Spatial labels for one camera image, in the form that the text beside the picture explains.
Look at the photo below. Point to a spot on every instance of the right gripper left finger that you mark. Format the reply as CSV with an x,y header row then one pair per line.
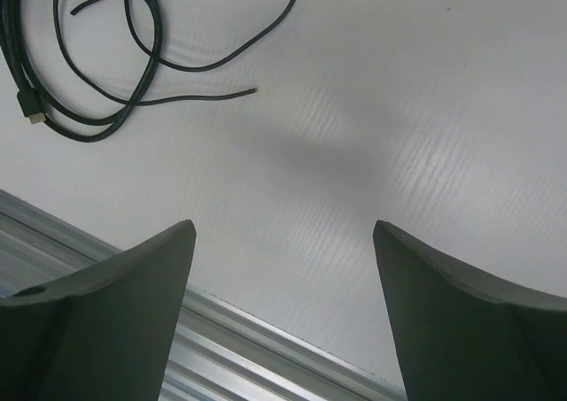
x,y
102,333

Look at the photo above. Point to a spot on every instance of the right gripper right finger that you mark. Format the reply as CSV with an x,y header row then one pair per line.
x,y
461,333

